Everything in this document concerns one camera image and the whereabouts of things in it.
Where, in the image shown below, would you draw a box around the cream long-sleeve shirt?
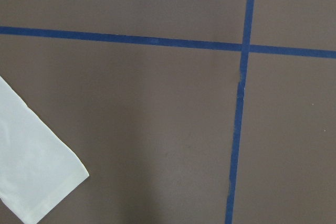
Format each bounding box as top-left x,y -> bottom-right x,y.
1,79 -> 89,223

